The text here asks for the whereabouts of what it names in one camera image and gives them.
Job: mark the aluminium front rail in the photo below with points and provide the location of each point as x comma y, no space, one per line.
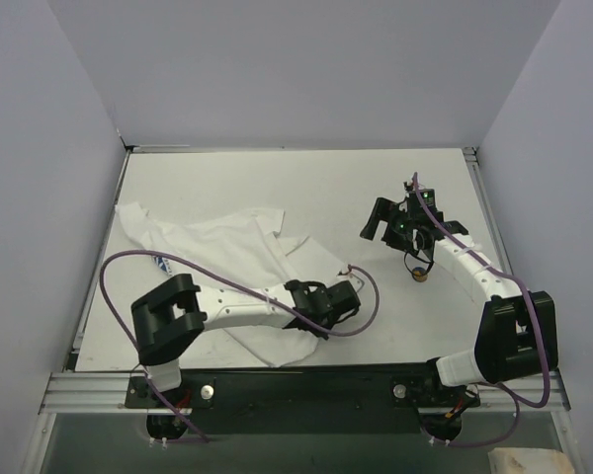
85,393

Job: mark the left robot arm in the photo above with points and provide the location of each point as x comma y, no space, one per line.
167,319

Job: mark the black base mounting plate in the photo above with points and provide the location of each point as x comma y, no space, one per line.
368,399

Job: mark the beige foam block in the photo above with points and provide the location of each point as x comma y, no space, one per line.
518,460

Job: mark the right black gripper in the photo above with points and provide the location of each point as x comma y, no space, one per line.
388,220

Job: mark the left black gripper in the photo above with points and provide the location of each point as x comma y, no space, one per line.
343,297

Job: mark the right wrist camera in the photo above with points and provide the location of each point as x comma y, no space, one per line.
414,200

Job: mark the round orange blue brooch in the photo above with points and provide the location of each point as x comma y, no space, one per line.
419,274

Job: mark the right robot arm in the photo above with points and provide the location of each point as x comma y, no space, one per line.
517,335

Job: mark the white t-shirt with flower print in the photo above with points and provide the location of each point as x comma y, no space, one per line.
247,247

